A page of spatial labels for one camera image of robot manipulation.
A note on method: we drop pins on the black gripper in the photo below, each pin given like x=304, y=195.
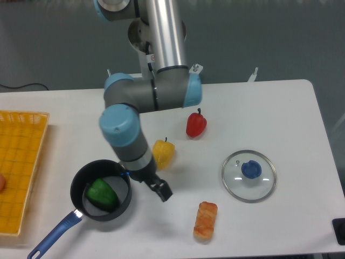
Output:
x=147, y=173

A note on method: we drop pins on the green bell pepper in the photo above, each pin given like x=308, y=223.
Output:
x=101, y=195

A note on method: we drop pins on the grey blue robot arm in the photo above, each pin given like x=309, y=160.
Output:
x=170, y=86

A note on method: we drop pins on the yellow bell pepper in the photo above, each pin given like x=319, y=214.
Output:
x=163, y=153

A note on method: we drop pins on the orange toy bread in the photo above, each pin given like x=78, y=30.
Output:
x=205, y=221

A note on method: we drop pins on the red bell pepper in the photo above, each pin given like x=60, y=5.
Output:
x=196, y=124

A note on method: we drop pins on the glass lid blue knob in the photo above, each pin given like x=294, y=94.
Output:
x=249, y=176

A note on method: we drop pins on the yellow woven basket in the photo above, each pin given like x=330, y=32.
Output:
x=22, y=137

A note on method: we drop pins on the orange object in basket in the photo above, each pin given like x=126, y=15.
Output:
x=2, y=182

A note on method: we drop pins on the black device at table edge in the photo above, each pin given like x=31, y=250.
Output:
x=339, y=230

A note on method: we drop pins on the black pot blue handle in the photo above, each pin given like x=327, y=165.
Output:
x=114, y=175

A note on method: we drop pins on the white right table bracket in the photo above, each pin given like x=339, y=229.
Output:
x=253, y=76

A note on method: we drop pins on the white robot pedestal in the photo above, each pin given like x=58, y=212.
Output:
x=144, y=54

